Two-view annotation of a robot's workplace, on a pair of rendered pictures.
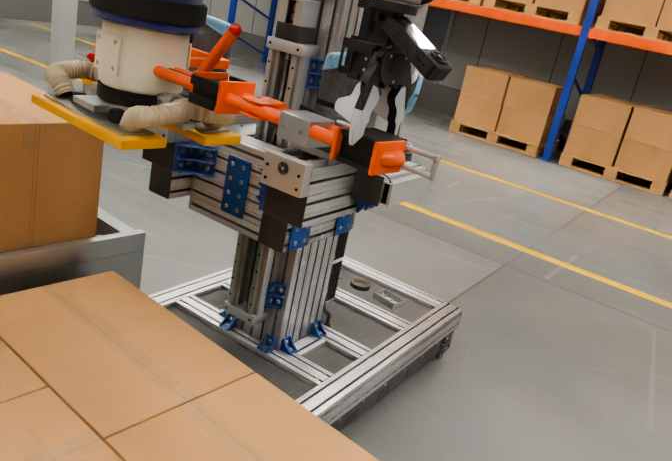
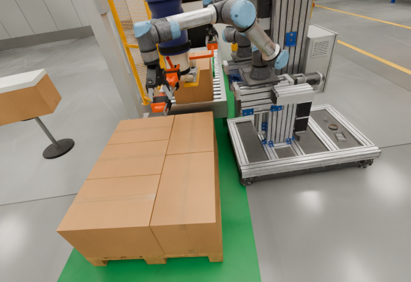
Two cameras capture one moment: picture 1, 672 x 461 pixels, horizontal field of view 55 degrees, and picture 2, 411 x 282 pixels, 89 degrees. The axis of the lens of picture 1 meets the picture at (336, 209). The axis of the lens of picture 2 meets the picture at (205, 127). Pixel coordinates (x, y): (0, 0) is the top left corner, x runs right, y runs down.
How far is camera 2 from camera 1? 1.20 m
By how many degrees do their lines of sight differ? 56
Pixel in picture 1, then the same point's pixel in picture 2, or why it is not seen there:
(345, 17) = (276, 23)
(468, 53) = not seen: outside the picture
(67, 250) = (202, 104)
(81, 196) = (206, 89)
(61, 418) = (163, 147)
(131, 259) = (222, 107)
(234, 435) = (189, 165)
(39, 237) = (196, 100)
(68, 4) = not seen: hidden behind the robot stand
